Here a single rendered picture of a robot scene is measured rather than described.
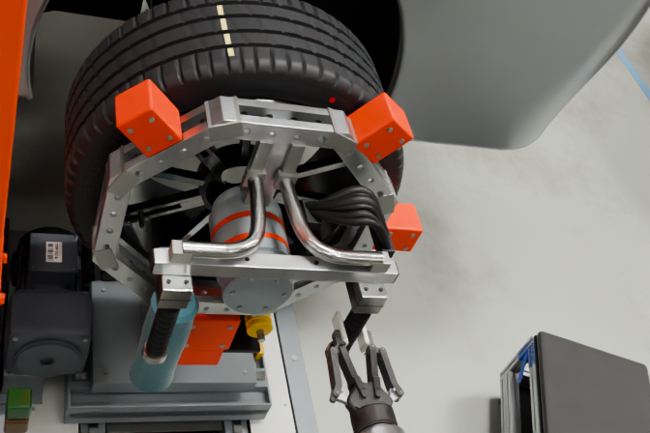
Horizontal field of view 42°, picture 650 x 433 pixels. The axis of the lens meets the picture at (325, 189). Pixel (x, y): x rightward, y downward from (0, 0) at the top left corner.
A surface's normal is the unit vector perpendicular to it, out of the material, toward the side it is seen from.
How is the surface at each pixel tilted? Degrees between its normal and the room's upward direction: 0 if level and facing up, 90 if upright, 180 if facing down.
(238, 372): 0
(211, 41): 22
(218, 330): 90
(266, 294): 90
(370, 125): 55
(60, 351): 90
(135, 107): 45
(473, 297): 0
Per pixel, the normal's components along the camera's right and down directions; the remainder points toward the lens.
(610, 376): 0.32, -0.68
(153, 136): 0.19, 0.73
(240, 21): 0.11, -0.68
